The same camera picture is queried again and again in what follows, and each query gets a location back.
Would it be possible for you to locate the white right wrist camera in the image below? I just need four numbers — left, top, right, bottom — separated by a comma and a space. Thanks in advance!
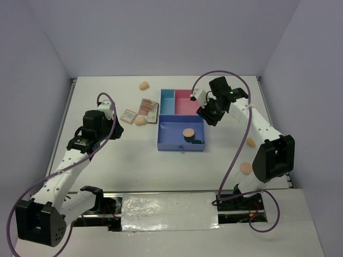
190, 89, 207, 109

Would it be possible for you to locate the pink round puff near base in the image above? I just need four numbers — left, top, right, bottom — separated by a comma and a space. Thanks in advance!
240, 162, 252, 175

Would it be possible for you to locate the aluminium table edge rail left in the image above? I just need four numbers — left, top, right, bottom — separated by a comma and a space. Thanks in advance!
45, 78, 77, 177

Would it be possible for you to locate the orange square blush palette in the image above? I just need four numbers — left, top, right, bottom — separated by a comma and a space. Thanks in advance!
120, 109, 138, 124

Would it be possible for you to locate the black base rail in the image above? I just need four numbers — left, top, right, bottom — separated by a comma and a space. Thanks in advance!
74, 192, 267, 232

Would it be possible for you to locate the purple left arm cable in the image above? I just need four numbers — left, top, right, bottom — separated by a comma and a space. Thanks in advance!
5, 92, 117, 257

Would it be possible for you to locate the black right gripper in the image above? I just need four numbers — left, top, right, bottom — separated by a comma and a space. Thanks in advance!
197, 95, 226, 127

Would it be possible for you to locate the dark green round compact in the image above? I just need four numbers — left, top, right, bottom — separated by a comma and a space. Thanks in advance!
184, 135, 195, 142

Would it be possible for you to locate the dark green compact front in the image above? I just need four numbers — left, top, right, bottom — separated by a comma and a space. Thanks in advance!
192, 139, 203, 144

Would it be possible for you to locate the yellow teardrop makeup sponge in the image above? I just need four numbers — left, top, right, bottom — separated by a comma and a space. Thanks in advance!
246, 137, 256, 148

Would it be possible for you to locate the tan sponge beside palettes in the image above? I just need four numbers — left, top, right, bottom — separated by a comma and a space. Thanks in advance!
135, 117, 147, 126

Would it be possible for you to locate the three-colour compartment organizer tray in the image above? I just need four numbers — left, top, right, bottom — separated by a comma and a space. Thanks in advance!
157, 89, 205, 152

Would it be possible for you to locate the silver tape covered panel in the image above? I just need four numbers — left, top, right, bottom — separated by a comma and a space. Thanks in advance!
121, 192, 219, 232

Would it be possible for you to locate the pink blush palette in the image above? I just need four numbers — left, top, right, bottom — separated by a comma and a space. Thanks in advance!
138, 104, 150, 116

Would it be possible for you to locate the tan sponge at back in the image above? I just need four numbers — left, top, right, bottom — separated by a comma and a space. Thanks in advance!
139, 81, 149, 90

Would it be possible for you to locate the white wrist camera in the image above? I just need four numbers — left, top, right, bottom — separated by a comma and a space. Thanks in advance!
190, 89, 207, 109
97, 100, 114, 120

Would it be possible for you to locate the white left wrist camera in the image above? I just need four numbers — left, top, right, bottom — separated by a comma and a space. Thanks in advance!
97, 100, 114, 120

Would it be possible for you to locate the patterned eyeshadow palette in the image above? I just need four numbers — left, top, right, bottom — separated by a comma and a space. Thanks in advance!
140, 99, 156, 112

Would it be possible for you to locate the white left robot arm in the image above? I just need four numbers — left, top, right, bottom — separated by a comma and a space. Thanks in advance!
15, 109, 124, 247

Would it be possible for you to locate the pink round powder puff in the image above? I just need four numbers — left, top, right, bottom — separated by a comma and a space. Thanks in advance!
183, 128, 195, 138

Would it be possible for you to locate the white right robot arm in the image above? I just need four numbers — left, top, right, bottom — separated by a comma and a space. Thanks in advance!
190, 75, 295, 209

